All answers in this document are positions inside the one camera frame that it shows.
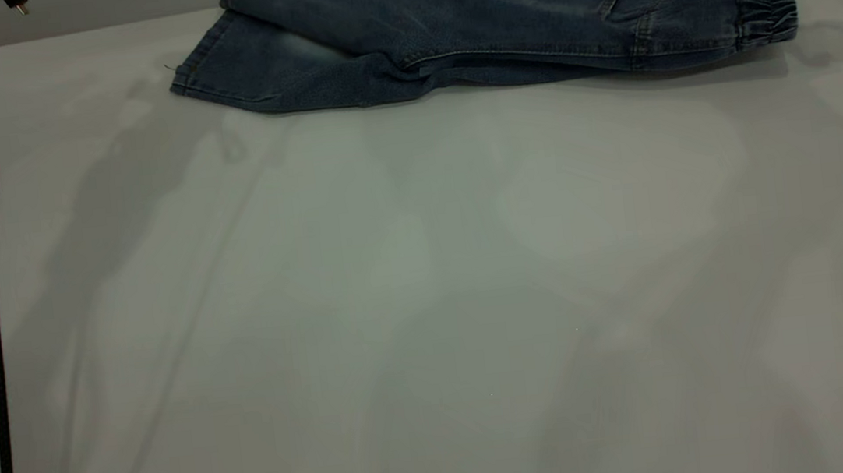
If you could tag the blue denim jeans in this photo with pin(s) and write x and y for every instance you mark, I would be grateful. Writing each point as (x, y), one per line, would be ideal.
(492, 17)

